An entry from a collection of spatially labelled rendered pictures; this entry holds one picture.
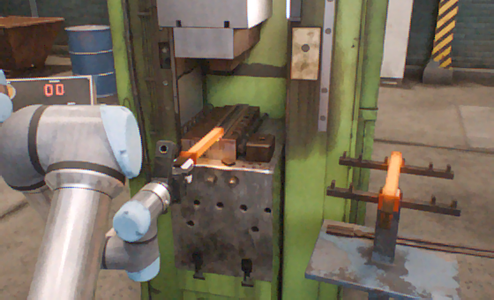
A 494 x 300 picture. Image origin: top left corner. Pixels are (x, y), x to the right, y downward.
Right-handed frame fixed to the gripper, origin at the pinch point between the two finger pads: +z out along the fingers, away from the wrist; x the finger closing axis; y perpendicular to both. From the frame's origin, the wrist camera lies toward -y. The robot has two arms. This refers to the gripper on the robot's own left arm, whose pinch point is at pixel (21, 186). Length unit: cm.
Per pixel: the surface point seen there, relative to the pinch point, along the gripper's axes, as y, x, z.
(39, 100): -18.1, -15.0, -20.1
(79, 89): -28.6, -7.4, -22.6
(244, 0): -56, 42, -51
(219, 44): -53, 35, -38
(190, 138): -50, 22, -5
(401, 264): -54, 98, 19
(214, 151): -52, 32, -1
